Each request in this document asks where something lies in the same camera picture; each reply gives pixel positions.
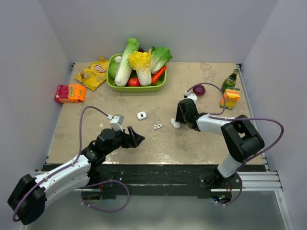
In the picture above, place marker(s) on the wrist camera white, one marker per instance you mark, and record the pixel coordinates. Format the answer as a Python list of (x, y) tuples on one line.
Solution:
[(116, 122), (191, 96)]

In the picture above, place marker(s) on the aluminium frame rail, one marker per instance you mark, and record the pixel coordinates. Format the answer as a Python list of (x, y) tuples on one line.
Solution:
[(245, 181)]

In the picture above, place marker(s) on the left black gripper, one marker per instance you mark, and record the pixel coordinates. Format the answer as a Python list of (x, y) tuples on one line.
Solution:
[(132, 140)]

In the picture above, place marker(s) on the purple red onion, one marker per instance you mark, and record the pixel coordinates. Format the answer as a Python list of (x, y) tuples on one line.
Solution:
[(199, 90)]

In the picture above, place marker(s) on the green leaf lettuce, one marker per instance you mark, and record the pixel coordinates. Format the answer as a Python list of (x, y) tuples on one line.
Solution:
[(160, 56)]

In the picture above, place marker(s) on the orange carrot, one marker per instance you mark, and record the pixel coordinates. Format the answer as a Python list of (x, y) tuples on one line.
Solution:
[(158, 74)]

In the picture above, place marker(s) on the round green cabbage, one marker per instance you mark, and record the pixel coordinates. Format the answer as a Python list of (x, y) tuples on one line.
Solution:
[(112, 70)]

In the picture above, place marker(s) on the orange sponge pack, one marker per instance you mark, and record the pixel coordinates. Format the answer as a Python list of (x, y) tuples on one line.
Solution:
[(232, 96)]

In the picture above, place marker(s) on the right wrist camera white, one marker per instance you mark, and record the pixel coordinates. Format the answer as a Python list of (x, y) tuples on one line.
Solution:
[(191, 96)]

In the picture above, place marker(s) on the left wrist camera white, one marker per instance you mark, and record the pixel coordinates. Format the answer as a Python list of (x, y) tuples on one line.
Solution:
[(116, 122)]

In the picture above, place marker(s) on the pink orange snack box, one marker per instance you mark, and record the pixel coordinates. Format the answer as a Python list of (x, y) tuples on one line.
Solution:
[(72, 93)]

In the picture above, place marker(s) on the green Perrier bottle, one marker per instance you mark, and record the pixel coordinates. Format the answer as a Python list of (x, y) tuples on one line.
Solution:
[(230, 81)]

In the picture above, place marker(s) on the yellow napa cabbage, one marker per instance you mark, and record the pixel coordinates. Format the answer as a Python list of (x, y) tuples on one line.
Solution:
[(140, 62)]

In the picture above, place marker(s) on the green plastic basket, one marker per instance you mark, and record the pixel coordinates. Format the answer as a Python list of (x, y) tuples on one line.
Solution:
[(151, 88)]

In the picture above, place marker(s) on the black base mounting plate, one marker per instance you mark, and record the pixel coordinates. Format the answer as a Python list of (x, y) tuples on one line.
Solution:
[(112, 188)]

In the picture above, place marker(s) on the red tomato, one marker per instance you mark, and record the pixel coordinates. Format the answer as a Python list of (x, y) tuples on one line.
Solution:
[(133, 82)]

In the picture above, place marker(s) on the tall napa cabbage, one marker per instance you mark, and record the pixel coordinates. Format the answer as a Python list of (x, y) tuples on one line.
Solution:
[(124, 70)]

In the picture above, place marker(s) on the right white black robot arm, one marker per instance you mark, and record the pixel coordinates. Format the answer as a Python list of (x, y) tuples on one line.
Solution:
[(241, 137)]

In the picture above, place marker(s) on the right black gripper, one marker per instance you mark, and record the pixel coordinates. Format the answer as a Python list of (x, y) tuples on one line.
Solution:
[(178, 116)]

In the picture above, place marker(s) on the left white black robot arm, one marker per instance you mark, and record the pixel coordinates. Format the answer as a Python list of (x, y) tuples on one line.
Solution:
[(32, 195)]

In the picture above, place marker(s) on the white gold-rimmed charging case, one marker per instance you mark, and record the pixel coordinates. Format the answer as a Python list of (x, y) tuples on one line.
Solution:
[(141, 115)]

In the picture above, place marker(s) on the yellow Lays chips bag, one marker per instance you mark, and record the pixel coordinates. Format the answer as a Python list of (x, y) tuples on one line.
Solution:
[(94, 75)]

